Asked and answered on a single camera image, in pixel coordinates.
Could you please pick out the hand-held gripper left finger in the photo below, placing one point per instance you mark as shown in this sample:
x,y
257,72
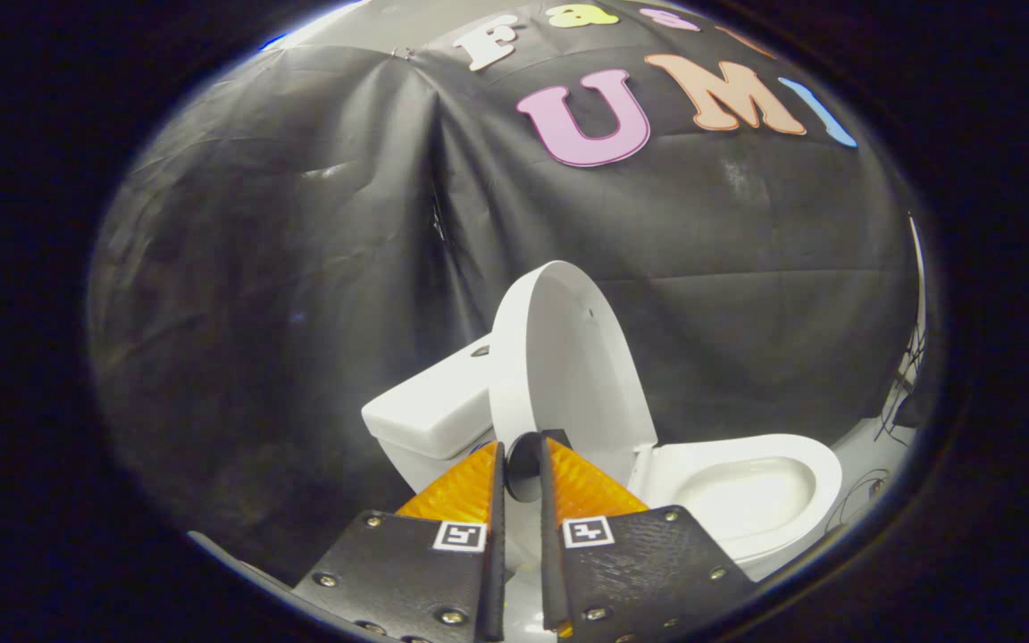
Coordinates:
x,y
494,545

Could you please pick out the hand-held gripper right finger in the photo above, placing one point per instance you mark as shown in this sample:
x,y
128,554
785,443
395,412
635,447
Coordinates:
x,y
550,545

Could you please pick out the white toilet lid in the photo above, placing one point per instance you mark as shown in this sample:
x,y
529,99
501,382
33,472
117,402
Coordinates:
x,y
568,357

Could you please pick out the white toilet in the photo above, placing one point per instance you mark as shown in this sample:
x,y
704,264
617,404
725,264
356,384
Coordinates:
x,y
434,411

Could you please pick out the white toilet seat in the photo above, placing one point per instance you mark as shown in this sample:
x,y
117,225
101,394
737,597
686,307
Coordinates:
x,y
823,482

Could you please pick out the black backdrop cloth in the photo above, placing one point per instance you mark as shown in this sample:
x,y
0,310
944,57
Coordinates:
x,y
255,268

